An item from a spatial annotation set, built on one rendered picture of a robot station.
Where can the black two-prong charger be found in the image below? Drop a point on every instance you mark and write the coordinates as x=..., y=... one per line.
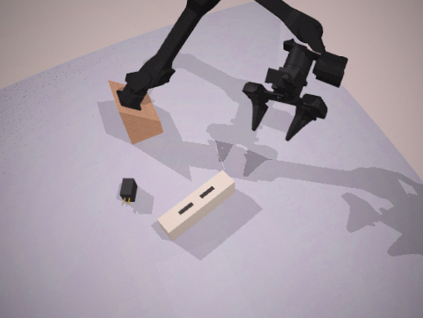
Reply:
x=128, y=190

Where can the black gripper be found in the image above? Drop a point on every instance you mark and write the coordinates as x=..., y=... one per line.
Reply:
x=309, y=107

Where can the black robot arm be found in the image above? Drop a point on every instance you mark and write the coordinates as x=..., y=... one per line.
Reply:
x=329, y=68

